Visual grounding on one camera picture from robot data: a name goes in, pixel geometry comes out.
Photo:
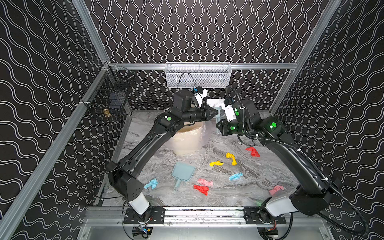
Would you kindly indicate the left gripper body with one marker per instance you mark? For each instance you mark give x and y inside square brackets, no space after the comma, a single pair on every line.
[204,112]

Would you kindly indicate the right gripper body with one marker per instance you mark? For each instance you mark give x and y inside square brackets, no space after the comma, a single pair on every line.
[222,127]

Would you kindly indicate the teal dustpan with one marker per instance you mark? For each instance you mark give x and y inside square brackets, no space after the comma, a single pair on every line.
[182,172]

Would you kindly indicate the teal hand brush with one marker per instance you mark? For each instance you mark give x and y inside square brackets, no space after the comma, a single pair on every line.
[217,105]

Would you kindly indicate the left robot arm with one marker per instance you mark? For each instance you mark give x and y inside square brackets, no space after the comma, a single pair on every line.
[123,175]

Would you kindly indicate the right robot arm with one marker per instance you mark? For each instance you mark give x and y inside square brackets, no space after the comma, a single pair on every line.
[315,189]

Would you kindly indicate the yellow paper scrap curved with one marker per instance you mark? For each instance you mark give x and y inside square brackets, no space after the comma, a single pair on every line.
[232,157]

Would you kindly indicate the clear plastic bin liner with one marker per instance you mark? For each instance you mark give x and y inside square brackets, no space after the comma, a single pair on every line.
[207,135]

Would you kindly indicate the cream plastic waste bin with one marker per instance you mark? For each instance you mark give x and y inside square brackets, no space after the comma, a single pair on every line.
[187,139]

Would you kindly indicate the yellow paper scrap flat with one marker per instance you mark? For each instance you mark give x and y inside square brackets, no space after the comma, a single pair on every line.
[216,163]

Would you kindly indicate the red paper scrap far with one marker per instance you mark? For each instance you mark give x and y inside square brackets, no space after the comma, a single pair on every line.
[253,151]

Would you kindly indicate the red paper scrap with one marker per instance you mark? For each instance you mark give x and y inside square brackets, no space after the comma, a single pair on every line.
[202,189]
[253,151]

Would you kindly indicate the blue paper scrap centre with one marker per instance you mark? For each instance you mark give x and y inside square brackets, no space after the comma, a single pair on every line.
[235,177]

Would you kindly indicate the blue paper scrap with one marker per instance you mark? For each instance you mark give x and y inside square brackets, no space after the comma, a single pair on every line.
[235,177]
[152,184]

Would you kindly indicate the pink paper scrap centre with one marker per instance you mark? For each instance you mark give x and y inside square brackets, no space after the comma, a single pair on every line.
[205,183]

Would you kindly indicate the pink paper scrap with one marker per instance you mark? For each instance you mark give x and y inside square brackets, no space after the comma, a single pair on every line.
[276,189]
[205,183]

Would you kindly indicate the red paper scrap near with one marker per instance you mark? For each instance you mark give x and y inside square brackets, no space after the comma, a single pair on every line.
[202,189]

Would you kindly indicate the pink paper scrap right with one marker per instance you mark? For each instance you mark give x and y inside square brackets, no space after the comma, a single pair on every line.
[276,189]

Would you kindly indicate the blue paper scrap near left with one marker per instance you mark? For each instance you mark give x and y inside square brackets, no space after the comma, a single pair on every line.
[152,184]

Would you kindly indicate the brass object in basket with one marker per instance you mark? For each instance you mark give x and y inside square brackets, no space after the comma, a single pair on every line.
[106,113]

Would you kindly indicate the white wire basket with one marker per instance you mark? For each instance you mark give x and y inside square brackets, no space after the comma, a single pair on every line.
[207,75]

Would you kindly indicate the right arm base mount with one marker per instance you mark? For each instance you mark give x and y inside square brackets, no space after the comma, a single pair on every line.
[264,216]

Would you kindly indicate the black wire basket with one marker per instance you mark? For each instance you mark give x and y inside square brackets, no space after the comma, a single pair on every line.
[111,93]

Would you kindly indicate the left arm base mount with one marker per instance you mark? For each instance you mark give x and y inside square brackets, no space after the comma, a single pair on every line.
[144,216]

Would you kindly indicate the aluminium front rail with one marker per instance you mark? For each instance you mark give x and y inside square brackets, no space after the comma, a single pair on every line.
[183,217]

